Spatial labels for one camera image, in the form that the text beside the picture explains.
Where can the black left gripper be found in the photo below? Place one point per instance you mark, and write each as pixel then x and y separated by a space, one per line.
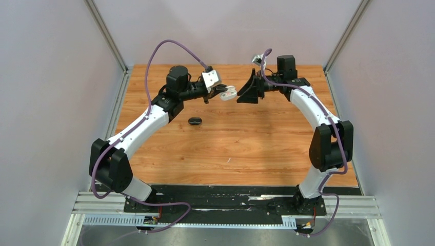
pixel 215 91

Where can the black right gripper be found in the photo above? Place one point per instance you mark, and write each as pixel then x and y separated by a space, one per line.
pixel 251 95

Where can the white earbud charging case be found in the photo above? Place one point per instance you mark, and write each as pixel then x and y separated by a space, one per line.
pixel 229 94

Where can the black earbud charging case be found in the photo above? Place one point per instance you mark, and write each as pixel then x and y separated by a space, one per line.
pixel 195 121

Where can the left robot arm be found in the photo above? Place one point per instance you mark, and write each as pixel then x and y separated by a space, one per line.
pixel 110 159

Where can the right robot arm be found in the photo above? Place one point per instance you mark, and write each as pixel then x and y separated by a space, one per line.
pixel 331 147

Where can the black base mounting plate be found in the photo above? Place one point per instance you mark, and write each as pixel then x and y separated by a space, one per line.
pixel 231 205

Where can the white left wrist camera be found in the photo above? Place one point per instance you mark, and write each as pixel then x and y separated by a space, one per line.
pixel 211 78

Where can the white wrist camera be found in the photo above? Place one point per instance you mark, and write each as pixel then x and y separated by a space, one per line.
pixel 211 78
pixel 259 60

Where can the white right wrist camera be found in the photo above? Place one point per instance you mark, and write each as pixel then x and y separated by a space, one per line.
pixel 259 60

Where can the right aluminium corner post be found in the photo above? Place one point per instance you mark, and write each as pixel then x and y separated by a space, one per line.
pixel 359 12

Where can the aluminium corner post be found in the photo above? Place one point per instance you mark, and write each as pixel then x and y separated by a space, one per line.
pixel 359 12
pixel 99 20

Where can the left aluminium corner post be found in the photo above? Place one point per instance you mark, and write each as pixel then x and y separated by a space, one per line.
pixel 99 20

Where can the aluminium frame rail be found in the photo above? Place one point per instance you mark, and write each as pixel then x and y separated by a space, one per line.
pixel 350 206

